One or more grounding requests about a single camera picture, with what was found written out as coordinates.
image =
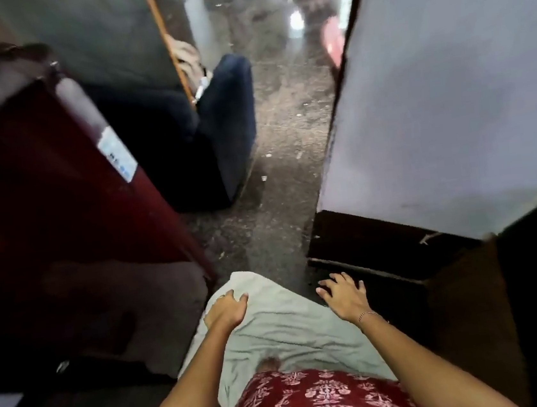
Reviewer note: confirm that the person's left hand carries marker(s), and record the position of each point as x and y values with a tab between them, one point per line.
224	312

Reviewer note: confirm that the person's right hand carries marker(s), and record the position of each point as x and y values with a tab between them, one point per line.
346	300

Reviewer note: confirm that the person's left thumb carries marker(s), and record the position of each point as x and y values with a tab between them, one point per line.
243	303

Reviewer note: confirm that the person's right middle finger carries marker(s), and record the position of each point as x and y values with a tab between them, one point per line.
335	278

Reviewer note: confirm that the person's right thumb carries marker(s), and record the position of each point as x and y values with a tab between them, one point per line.
323	295

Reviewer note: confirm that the person's right little finger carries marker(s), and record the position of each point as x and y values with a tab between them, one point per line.
360	285

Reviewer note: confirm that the person's left forearm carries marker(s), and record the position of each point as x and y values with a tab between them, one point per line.
199	378

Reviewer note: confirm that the person's right forearm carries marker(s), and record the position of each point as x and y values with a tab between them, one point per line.
427	366

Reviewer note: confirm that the pale green trousers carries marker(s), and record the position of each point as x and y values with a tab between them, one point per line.
287	327

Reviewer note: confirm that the red floral garment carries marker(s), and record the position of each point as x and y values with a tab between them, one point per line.
315	403

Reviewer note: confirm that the dark wooden furniture panel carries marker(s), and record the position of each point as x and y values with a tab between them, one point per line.
513	318

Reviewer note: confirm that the dark blue armchair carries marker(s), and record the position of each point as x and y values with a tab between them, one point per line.
222	138

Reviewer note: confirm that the white blue sticker label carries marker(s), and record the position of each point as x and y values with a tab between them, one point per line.
117	155

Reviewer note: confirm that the dark red refrigerator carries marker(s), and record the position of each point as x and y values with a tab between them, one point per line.
49	226

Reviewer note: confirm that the pink plastic object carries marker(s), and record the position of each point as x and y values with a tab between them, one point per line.
333	41

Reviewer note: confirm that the beige crumpled cloth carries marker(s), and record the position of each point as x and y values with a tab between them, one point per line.
188	60

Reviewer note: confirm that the wooden door frame strip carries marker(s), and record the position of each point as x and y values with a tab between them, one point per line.
167	43

